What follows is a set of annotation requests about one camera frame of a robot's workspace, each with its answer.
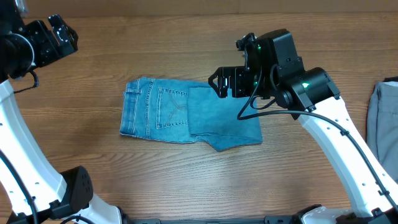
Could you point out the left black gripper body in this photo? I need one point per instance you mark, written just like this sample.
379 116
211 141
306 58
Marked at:
45 50

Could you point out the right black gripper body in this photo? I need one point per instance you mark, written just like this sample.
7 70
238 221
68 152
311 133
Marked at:
244 83

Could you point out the light blue denim jeans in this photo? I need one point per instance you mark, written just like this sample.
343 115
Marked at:
182 111

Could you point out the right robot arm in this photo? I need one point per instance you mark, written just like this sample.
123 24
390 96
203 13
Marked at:
275 72

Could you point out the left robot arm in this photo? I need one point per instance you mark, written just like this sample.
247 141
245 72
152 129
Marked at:
38 192

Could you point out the grey folded garment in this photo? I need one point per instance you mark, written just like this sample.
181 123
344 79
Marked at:
381 133

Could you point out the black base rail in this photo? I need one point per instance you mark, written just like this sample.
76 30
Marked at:
211 221

